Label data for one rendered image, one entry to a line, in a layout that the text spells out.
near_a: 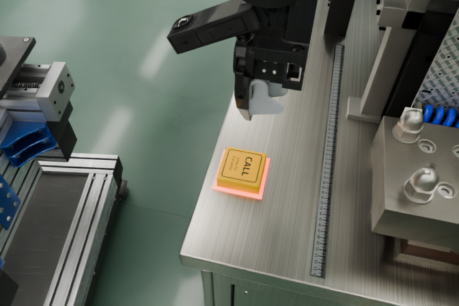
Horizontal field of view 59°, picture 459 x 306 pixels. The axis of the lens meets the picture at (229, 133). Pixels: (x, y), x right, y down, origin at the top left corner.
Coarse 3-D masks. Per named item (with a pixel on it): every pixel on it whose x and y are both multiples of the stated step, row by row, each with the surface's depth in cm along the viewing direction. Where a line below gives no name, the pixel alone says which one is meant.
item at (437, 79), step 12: (456, 12) 49; (456, 24) 50; (456, 36) 51; (444, 48) 53; (456, 48) 52; (444, 60) 54; (456, 60) 53; (432, 72) 56; (444, 72) 55; (456, 72) 55; (432, 84) 57; (444, 84) 57; (456, 84) 56; (420, 96) 59; (432, 96) 59; (444, 96) 58; (456, 96) 58; (444, 108) 60; (456, 108) 59
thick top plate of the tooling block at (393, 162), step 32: (384, 128) 57; (448, 128) 57; (384, 160) 53; (416, 160) 53; (448, 160) 53; (384, 192) 50; (448, 192) 51; (384, 224) 51; (416, 224) 49; (448, 224) 48
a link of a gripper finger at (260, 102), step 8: (256, 80) 48; (256, 88) 49; (264, 88) 49; (256, 96) 50; (264, 96) 50; (256, 104) 52; (264, 104) 51; (272, 104) 51; (280, 104) 51; (240, 112) 53; (248, 112) 52; (256, 112) 53; (264, 112) 52; (272, 112) 52; (280, 112) 52; (248, 120) 57
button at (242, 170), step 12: (228, 156) 67; (240, 156) 67; (252, 156) 67; (264, 156) 67; (228, 168) 65; (240, 168) 65; (252, 168) 65; (228, 180) 64; (240, 180) 64; (252, 180) 64; (252, 192) 65
